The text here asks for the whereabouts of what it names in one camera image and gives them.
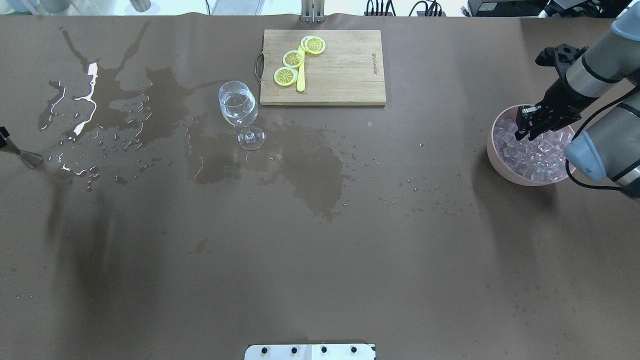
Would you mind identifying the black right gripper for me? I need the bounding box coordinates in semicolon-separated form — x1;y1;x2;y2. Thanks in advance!
515;80;584;142

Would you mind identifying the steel jigger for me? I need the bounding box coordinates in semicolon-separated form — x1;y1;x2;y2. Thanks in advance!
0;135;44;170

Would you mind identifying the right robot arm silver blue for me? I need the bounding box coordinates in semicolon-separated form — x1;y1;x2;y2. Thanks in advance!
514;3;640;201

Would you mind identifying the pink bowl of ice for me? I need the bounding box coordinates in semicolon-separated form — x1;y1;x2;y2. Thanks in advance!
486;105;575;187

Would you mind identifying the clear wine glass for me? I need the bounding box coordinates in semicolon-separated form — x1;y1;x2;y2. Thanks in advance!
218;80;266;151

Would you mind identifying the bamboo cutting board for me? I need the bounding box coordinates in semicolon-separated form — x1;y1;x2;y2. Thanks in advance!
259;29;387;106

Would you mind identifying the far lemon slice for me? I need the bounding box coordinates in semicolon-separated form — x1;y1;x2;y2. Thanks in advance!
300;35;327;55

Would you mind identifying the yellow plastic knife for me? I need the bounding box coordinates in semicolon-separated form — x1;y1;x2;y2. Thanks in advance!
295;44;306;93

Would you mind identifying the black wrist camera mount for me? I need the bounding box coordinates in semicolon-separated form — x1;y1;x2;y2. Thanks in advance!
534;43;590;73

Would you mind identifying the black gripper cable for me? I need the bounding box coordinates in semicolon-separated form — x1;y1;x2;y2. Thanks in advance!
565;90;640;192

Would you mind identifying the lemon slice near handle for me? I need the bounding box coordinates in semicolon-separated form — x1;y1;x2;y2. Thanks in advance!
273;66;298;87

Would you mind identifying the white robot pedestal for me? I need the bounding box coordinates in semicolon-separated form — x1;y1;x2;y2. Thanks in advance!
243;343;377;360

